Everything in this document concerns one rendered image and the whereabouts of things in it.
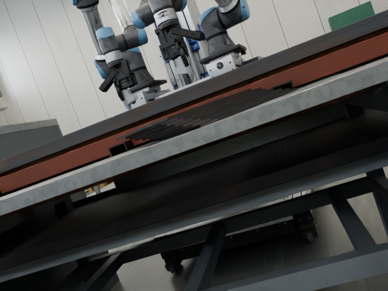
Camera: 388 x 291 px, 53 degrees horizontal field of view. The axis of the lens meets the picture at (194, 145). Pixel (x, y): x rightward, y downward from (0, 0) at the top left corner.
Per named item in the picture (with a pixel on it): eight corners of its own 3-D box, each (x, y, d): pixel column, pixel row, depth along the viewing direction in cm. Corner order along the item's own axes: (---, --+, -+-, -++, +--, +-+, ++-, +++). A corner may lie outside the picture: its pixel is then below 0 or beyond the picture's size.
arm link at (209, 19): (211, 40, 215) (202, 16, 214) (232, 29, 208) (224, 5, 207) (202, 40, 204) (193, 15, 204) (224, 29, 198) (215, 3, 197)
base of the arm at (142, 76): (137, 90, 232) (130, 74, 232) (159, 81, 228) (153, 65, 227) (125, 91, 218) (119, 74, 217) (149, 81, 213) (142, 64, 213)
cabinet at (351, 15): (353, 92, 986) (328, 17, 973) (351, 90, 1032) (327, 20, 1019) (395, 77, 955) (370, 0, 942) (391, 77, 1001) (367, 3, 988)
